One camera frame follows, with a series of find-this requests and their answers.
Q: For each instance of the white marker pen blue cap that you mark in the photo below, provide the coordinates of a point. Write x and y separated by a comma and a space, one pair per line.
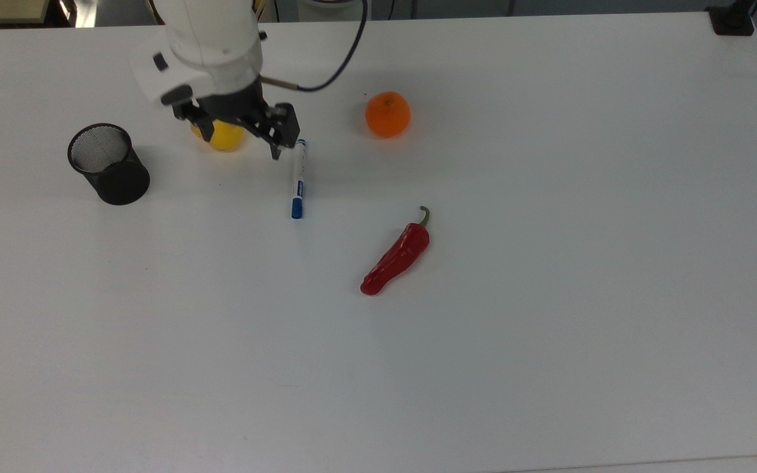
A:
298, 180

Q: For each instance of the black table clamp mount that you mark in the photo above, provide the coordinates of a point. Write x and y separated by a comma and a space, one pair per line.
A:
732, 20

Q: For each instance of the red chili pepper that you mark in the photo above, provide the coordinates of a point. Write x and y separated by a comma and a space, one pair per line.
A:
397, 256

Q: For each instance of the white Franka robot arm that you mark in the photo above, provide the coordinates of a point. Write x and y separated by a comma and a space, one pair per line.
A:
211, 46

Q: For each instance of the white neighbouring table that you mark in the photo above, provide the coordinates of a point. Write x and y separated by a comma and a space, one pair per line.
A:
681, 465

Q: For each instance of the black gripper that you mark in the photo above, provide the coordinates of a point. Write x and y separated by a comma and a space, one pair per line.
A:
234, 108

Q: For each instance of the black mesh pen cup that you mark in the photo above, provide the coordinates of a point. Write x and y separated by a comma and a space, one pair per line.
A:
119, 180

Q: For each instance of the orange plastic mandarin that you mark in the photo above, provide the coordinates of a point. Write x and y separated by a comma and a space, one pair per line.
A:
388, 115

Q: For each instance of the light wooden board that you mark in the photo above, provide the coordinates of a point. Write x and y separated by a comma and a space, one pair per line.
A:
0, 10

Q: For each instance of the yellow lemon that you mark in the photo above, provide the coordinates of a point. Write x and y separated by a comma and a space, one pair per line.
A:
226, 139

